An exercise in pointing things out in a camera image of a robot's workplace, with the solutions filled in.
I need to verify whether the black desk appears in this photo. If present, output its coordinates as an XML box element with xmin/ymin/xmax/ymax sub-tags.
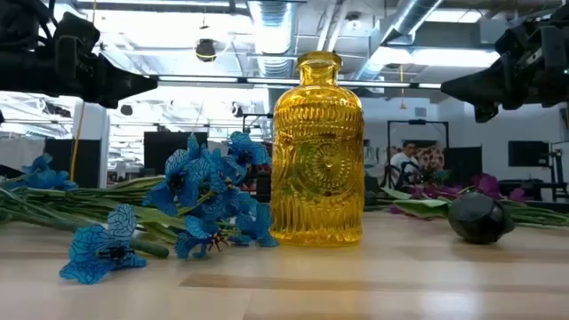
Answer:
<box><xmin>497</xmin><ymin>178</ymin><xmax>569</xmax><ymax>202</ymax></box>

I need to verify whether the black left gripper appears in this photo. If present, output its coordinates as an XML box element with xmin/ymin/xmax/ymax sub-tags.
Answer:
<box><xmin>44</xmin><ymin>12</ymin><xmax>159</xmax><ymax>110</ymax></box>

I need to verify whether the silver ventilation duct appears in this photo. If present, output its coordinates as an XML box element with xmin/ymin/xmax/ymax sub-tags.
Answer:
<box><xmin>246</xmin><ymin>0</ymin><xmax>298</xmax><ymax>80</ymax></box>
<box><xmin>353</xmin><ymin>0</ymin><xmax>445</xmax><ymax>84</ymax></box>

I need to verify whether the blue flower bunch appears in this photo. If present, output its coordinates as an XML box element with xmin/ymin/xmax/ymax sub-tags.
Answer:
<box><xmin>0</xmin><ymin>130</ymin><xmax>280</xmax><ymax>286</ymax></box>
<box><xmin>0</xmin><ymin>152</ymin><xmax>166</xmax><ymax>208</ymax></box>

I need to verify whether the black flower bunch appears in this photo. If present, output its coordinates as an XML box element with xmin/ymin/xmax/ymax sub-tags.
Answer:
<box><xmin>381</xmin><ymin>186</ymin><xmax>517</xmax><ymax>245</ymax></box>

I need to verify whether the black frame stand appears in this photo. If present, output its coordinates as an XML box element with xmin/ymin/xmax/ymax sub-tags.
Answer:
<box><xmin>386</xmin><ymin>118</ymin><xmax>451</xmax><ymax>188</ymax></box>
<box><xmin>242</xmin><ymin>112</ymin><xmax>274</xmax><ymax>134</ymax></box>

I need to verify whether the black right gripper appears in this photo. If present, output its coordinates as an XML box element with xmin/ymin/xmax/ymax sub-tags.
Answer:
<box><xmin>440</xmin><ymin>16</ymin><xmax>557</xmax><ymax>124</ymax></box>

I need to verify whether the black ceiling dome camera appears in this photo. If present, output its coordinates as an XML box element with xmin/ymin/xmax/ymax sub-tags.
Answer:
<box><xmin>195</xmin><ymin>38</ymin><xmax>218</xmax><ymax>64</ymax></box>

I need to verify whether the black wall monitor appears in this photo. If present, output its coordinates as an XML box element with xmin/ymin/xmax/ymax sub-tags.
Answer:
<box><xmin>508</xmin><ymin>140</ymin><xmax>551</xmax><ymax>169</ymax></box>

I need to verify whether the yellow glass vase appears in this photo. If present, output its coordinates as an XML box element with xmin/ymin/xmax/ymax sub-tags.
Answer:
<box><xmin>269</xmin><ymin>50</ymin><xmax>366</xmax><ymax>248</ymax></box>

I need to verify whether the black computer monitor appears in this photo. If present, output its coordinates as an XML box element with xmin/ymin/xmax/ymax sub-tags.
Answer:
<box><xmin>142</xmin><ymin>131</ymin><xmax>209</xmax><ymax>175</ymax></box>

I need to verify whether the person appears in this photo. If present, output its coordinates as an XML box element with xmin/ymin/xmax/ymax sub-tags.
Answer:
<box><xmin>389</xmin><ymin>140</ymin><xmax>422</xmax><ymax>190</ymax></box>

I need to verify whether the white patterned cloth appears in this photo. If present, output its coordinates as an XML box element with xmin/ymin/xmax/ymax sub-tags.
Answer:
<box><xmin>364</xmin><ymin>142</ymin><xmax>392</xmax><ymax>179</ymax></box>

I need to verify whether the brown patterned cloth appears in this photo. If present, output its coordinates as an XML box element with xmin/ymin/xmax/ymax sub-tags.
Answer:
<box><xmin>415</xmin><ymin>145</ymin><xmax>446</xmax><ymax>173</ymax></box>

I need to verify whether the yellow hanging cable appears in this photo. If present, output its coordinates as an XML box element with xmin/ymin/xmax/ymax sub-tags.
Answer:
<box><xmin>68</xmin><ymin>0</ymin><xmax>98</xmax><ymax>181</ymax></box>

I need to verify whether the black partition panel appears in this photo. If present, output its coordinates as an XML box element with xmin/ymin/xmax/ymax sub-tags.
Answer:
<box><xmin>44</xmin><ymin>138</ymin><xmax>103</xmax><ymax>189</ymax></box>

